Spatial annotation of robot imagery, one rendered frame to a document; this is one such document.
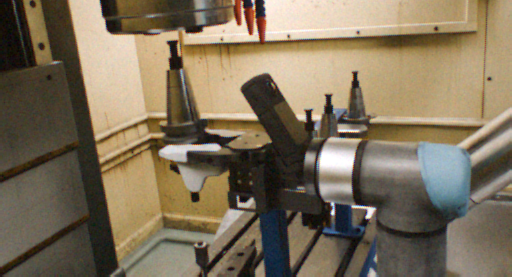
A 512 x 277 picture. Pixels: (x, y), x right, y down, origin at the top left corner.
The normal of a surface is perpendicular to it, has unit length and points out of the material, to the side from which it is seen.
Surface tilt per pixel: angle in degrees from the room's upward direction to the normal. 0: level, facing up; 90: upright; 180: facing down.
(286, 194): 90
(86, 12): 90
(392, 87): 90
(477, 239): 24
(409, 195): 90
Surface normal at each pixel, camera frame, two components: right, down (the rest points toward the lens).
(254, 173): -0.45, 0.29
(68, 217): 0.91, 0.00
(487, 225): -0.25, -0.75
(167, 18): 0.14, 0.27
